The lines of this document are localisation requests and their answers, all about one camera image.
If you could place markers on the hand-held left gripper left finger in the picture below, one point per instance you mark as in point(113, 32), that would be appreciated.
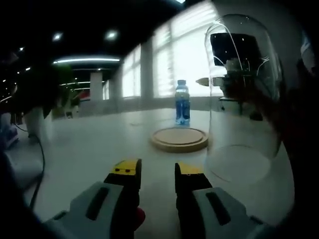
point(104, 209)

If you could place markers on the grey rounded object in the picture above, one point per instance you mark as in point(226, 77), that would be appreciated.
point(20, 169)

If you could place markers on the white pillar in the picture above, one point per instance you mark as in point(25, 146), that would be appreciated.
point(96, 87)

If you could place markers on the round wooden cover base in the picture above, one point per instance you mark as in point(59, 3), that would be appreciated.
point(179, 140)

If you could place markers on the blue object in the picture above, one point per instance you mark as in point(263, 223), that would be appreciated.
point(8, 132)

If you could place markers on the long ceiling light strip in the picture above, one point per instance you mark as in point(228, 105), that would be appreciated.
point(87, 60)

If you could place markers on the laptop stand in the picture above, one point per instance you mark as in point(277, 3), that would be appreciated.
point(230, 100)

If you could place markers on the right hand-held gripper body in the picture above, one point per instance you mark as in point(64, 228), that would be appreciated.
point(233, 67)

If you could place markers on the clear glass dome cover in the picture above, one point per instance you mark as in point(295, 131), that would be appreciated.
point(249, 139)

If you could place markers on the square ceiling light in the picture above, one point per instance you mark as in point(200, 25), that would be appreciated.
point(111, 35)
point(57, 36)

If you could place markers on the angled ceiling light strip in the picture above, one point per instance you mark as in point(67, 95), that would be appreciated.
point(182, 1)

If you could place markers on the red object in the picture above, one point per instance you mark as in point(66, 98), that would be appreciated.
point(85, 95)

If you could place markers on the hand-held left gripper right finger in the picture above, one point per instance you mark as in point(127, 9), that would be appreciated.
point(207, 211)

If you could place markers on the black monitor screen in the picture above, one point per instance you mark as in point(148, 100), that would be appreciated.
point(224, 47)

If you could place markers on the person's left hand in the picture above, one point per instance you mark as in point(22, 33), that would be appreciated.
point(141, 216)

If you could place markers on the blue drink bottle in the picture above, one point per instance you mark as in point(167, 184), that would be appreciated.
point(183, 107)

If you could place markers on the window with white blinds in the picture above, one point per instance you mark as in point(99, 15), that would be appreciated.
point(184, 44)

